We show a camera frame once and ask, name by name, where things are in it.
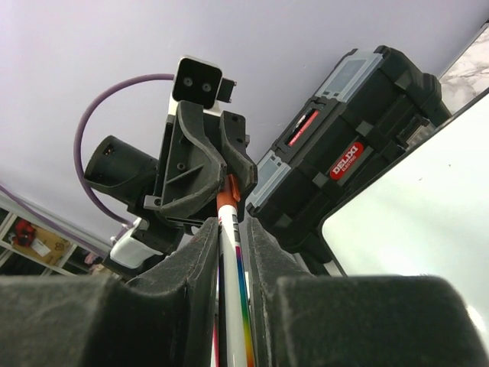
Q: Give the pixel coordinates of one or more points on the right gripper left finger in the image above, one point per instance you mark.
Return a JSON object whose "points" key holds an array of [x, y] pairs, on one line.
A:
{"points": [[163, 317]]}

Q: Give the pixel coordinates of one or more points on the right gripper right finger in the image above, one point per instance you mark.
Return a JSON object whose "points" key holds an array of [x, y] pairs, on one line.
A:
{"points": [[299, 319]]}

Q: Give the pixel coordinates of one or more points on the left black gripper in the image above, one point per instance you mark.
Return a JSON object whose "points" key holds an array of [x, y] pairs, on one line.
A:
{"points": [[201, 152]]}

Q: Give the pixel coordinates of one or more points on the brown marker cap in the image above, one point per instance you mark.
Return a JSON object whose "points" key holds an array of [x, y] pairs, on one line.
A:
{"points": [[230, 194]]}

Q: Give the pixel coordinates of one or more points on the white marker pen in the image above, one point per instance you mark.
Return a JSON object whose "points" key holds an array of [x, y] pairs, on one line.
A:
{"points": [[232, 336]]}

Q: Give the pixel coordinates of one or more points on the black framed whiteboard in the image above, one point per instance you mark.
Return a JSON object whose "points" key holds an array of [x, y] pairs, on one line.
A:
{"points": [[428, 215]]}

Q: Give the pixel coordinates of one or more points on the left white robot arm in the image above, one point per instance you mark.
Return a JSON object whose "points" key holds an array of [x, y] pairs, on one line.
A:
{"points": [[129, 176]]}

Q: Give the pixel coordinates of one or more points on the black plastic toolbox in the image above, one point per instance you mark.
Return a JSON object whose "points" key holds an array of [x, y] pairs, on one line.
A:
{"points": [[355, 125]]}

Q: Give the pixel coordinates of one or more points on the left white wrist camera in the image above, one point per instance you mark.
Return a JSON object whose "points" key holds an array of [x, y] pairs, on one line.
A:
{"points": [[202, 83]]}

